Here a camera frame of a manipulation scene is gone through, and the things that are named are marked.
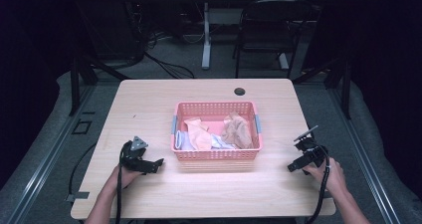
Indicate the tan sheer stocking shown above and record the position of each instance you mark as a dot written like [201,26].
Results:
[238,132]

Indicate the grey tape strip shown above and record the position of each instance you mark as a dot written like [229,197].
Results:
[78,195]

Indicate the black metal stand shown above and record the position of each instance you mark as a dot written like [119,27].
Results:
[345,84]
[75,84]

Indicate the aluminium floor rail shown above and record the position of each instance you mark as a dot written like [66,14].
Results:
[49,154]
[361,151]

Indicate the white lavender sock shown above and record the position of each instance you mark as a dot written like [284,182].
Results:
[183,141]

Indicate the person's left hand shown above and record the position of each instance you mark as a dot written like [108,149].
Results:
[125,177]

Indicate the white desk leg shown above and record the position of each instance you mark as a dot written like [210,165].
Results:
[206,41]

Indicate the person's right hand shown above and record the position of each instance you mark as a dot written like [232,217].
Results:
[331,179]

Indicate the white light blue sock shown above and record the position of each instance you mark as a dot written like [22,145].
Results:
[222,143]

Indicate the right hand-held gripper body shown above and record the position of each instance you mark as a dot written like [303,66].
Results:
[312,152]

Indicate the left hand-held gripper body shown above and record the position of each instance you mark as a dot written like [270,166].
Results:
[136,157]

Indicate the peach sock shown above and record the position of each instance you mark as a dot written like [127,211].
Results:
[199,136]

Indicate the black folding chair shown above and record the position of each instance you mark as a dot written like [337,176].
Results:
[272,35]

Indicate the pink plastic basket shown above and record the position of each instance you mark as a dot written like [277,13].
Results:
[215,154]

